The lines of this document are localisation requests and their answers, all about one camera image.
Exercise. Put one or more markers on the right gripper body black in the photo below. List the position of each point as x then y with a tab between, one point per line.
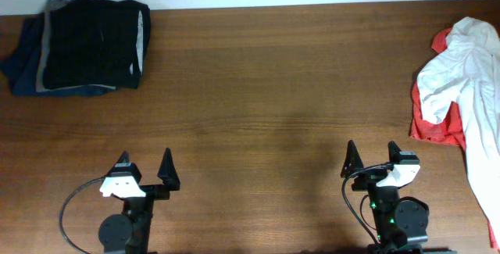
369	179

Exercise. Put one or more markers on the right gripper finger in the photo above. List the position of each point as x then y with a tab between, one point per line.
397	156
353	162

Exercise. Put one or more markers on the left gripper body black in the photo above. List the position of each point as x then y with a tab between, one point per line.
155	191

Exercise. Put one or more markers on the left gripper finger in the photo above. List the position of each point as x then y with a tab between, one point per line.
124	167
167	172

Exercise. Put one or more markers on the white t-shirt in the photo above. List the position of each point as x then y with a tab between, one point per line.
467	73

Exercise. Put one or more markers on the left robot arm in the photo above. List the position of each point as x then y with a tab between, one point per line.
128	232

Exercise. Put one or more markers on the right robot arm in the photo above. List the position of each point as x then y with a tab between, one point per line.
400	223

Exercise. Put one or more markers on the red hooded garment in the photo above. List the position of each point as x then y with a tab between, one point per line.
448	132

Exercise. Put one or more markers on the black folded garment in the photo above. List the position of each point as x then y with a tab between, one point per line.
98	42

